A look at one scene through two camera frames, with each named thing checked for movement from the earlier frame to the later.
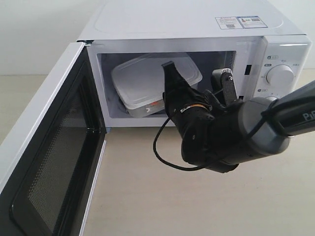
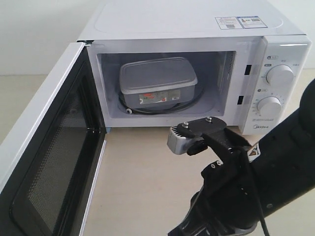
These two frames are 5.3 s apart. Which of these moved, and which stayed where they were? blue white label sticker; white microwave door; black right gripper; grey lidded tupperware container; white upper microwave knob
Moved: black right gripper; grey lidded tupperware container
Stayed: white microwave door; white upper microwave knob; blue white label sticker
